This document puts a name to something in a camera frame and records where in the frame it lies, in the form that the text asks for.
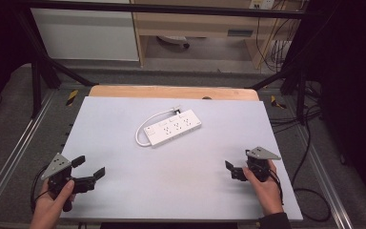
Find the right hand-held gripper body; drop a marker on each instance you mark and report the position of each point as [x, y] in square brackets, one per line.
[258, 163]

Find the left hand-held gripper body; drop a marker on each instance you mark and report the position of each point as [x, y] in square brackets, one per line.
[58, 178]

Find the person's left hand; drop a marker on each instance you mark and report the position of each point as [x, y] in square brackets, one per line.
[49, 206]

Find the person's right hand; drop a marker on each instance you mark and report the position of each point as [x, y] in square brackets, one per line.
[265, 194]

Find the white power strip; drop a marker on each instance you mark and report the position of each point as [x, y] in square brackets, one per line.
[173, 128]

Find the white power plug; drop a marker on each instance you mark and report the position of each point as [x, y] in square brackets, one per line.
[177, 111]

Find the black metal stand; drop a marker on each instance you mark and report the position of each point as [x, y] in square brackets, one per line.
[294, 86]
[41, 73]

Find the light wooden table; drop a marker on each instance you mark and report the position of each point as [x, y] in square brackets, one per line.
[171, 92]

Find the white cabinet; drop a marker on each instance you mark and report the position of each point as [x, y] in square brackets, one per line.
[85, 35]

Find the office chair base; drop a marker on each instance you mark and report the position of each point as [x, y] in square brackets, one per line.
[174, 40]

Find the light wooden desk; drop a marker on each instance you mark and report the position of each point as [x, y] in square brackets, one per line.
[203, 25]

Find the aluminium floor rail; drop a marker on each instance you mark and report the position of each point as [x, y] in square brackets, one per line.
[325, 178]
[16, 149]

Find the white wall socket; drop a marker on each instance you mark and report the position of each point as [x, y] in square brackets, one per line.
[262, 4]

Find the black metal frame bar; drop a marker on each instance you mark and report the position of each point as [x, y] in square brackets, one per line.
[158, 9]

